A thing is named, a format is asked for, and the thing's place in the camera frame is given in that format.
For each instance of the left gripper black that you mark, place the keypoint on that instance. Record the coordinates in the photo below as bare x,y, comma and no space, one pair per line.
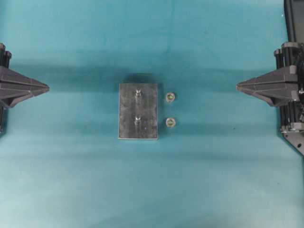
10,98

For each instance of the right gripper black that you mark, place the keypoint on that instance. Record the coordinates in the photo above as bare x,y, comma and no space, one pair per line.
278,88

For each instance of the brass washer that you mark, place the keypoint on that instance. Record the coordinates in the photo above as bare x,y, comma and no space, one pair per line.
170,97
170,122

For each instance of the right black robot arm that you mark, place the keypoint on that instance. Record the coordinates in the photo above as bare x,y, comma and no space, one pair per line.
294,18

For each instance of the upper threaded metal shaft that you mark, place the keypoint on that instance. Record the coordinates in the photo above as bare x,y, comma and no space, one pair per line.
138,93

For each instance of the threaded metal shaft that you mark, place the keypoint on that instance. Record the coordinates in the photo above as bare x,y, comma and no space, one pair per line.
138,93
137,120

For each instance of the lower threaded metal shaft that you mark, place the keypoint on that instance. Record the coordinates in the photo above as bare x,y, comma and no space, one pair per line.
137,120

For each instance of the grey metal base block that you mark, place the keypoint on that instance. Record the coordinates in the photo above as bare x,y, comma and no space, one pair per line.
145,106

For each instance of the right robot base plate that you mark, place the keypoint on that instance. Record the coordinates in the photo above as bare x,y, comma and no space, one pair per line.
295,139

